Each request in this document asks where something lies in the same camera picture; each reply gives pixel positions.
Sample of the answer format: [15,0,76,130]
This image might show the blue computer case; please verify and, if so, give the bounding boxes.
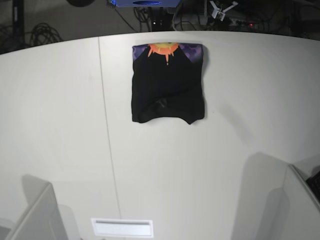
[110,0,180,8]

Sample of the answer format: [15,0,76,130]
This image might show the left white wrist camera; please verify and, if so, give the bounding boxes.
[211,10,226,22]

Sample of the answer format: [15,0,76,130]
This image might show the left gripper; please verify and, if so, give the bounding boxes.
[209,0,238,15]

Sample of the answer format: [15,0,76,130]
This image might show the right white partition panel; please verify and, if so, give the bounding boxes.
[259,163,320,240]

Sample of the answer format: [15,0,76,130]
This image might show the left white partition panel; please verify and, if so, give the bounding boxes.
[0,174,82,240]

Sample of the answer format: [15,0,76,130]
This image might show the white partition panel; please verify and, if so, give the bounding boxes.
[0,174,82,240]
[259,163,320,240]

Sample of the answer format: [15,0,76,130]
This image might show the black T-shirt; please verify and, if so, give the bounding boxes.
[131,42,205,125]

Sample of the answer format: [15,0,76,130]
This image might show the coiled black cable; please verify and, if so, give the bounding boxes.
[27,22,63,47]

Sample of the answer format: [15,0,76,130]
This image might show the black keyboard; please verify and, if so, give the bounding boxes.
[306,172,320,201]

